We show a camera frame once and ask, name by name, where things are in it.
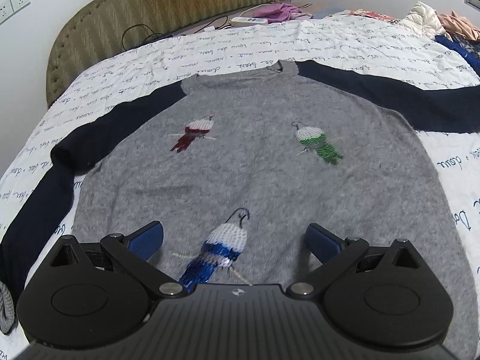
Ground grey sweater with navy sleeves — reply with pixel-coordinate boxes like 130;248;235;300
1;61;479;359

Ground white bedsheet with blue script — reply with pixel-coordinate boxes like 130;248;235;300
1;14;479;300

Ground olive striped padded headboard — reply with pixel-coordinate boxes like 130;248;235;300
46;0;283;106

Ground red patterned cloth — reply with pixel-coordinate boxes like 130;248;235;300
350;9;400;24

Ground blue patterned garment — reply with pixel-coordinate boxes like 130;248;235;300
434;35;479;75

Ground purple cloth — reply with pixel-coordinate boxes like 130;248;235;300
251;2;313;24

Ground white power strip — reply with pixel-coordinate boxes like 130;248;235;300
229;16;269;28

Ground cream white garment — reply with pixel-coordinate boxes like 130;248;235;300
399;1;447;40

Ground pink peach garment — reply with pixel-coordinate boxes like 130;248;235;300
438;11;480;41

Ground black cable on bed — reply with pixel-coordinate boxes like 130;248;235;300
121;14;230;45

